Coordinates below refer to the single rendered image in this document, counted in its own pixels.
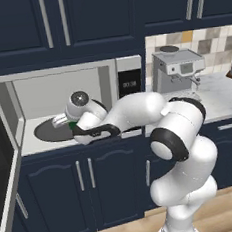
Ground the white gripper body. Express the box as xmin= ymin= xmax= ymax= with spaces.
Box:
xmin=51 ymin=113 xmax=71 ymax=130

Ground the green sponge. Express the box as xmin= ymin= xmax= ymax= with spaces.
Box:
xmin=67 ymin=120 xmax=79 ymax=132

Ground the dark round microwave turntable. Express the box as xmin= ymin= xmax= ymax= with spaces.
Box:
xmin=32 ymin=114 xmax=78 ymax=145

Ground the microwave door with dark window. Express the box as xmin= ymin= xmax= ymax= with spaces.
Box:
xmin=0 ymin=74 xmax=37 ymax=232

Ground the silver microwave oven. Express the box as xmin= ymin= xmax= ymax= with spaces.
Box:
xmin=0 ymin=53 xmax=151 ymax=160

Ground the silver coffee machine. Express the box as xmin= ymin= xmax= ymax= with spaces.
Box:
xmin=148 ymin=41 xmax=210 ymax=102

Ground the navy drawer front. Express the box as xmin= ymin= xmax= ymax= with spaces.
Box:
xmin=199 ymin=116 xmax=232 ymax=144

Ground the silver base cupboard handle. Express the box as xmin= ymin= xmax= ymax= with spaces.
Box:
xmin=86 ymin=156 xmax=97 ymax=190
xmin=74 ymin=159 xmax=86 ymax=193
xmin=143 ymin=159 xmax=153 ymax=187
xmin=14 ymin=192 xmax=30 ymax=221

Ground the silver drawer handle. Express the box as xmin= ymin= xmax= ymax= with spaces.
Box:
xmin=216 ymin=122 xmax=232 ymax=132

